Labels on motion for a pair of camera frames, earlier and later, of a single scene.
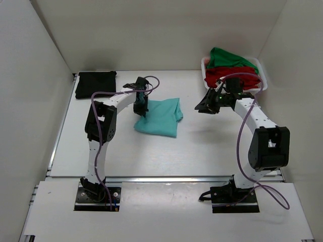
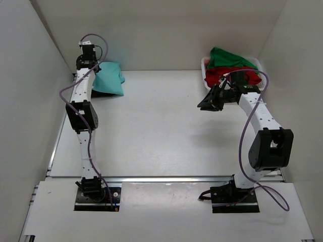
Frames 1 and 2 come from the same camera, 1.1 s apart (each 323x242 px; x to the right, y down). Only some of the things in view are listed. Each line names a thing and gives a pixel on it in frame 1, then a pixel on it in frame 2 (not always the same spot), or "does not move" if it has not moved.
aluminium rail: [170, 179] does not move
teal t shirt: [162, 117] to [109, 78]
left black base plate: [84, 202] does not move
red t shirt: [213, 74] does not move
